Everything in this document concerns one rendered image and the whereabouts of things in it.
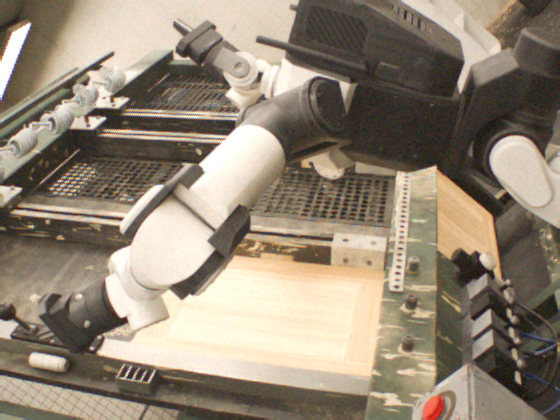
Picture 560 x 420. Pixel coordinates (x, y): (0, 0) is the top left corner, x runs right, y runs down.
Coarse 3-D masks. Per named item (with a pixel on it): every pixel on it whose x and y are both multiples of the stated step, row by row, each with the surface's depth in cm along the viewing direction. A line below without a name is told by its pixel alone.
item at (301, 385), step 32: (0, 320) 127; (32, 352) 122; (64, 352) 120; (96, 352) 119; (128, 352) 119; (160, 352) 119; (192, 384) 116; (224, 384) 114; (256, 384) 112; (288, 384) 111; (320, 384) 111; (352, 384) 111
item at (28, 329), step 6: (0, 306) 113; (6, 306) 113; (12, 306) 113; (0, 312) 112; (6, 312) 112; (12, 312) 113; (0, 318) 113; (6, 318) 112; (12, 318) 114; (18, 318) 117; (24, 324) 119; (24, 330) 122; (30, 330) 122; (36, 330) 122
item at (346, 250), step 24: (0, 192) 164; (0, 216) 163; (24, 216) 161; (48, 216) 159; (72, 216) 159; (96, 216) 160; (120, 216) 159; (72, 240) 161; (96, 240) 159; (120, 240) 157; (264, 240) 148; (288, 240) 147; (312, 240) 147; (336, 240) 147; (360, 240) 146; (384, 240) 146; (336, 264) 147; (360, 264) 145; (384, 264) 146
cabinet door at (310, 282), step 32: (224, 288) 141; (256, 288) 140; (288, 288) 140; (320, 288) 140; (352, 288) 140; (192, 320) 131; (224, 320) 131; (256, 320) 131; (288, 320) 131; (320, 320) 130; (352, 320) 130; (192, 352) 122; (224, 352) 122; (256, 352) 122; (288, 352) 122; (320, 352) 122; (352, 352) 121
